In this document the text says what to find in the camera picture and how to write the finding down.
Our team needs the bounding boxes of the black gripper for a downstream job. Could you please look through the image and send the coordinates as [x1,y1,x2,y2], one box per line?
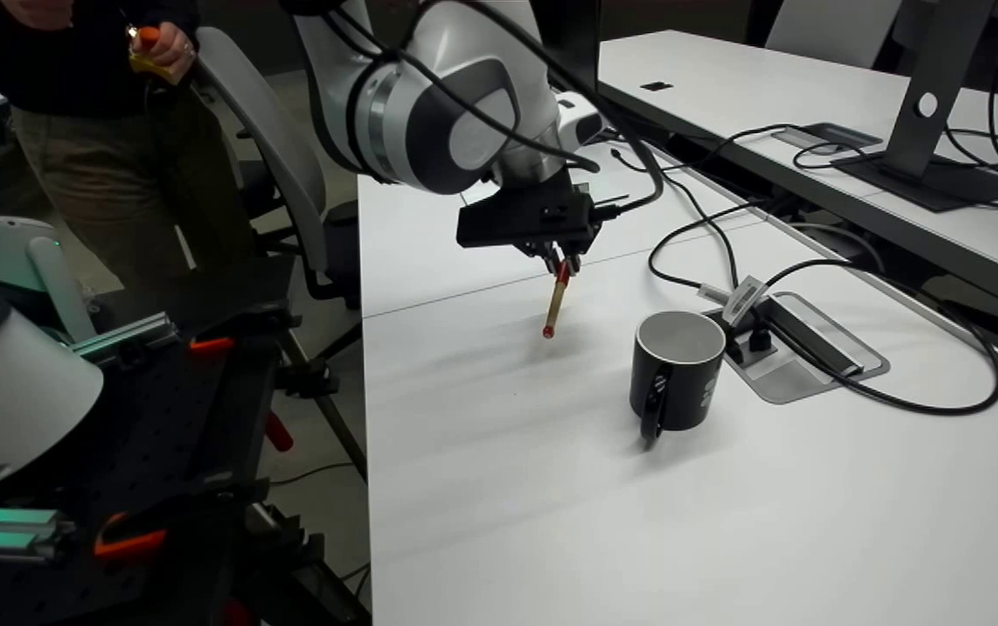
[456,187,600,256]

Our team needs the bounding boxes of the miniature wooden bat red handle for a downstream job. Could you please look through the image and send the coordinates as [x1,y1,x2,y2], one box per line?
[541,261,575,338]

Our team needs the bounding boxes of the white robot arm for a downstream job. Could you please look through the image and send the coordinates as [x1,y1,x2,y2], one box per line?
[281,0,600,264]

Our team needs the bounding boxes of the black mug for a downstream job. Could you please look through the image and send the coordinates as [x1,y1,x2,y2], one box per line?
[628,309,727,443]

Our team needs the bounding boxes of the person's hand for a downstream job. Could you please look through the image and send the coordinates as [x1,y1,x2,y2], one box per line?
[130,19,196,85]

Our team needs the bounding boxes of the grey office chair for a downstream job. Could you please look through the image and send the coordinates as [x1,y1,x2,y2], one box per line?
[199,25,365,470]

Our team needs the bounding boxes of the person in dark clothes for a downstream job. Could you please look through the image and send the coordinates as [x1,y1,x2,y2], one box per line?
[0,0,250,296]

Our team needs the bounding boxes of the silver monitor stand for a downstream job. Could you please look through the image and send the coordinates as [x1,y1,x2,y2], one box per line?
[833,0,998,210]

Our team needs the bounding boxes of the black mounting plate with clamps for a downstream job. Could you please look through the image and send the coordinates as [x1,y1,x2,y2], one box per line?
[0,333,371,626]

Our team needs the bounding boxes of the black cable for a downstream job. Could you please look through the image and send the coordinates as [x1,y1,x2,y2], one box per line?
[645,118,998,418]

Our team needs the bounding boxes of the grey desk cable port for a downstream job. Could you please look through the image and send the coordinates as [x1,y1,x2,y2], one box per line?
[727,290,889,403]

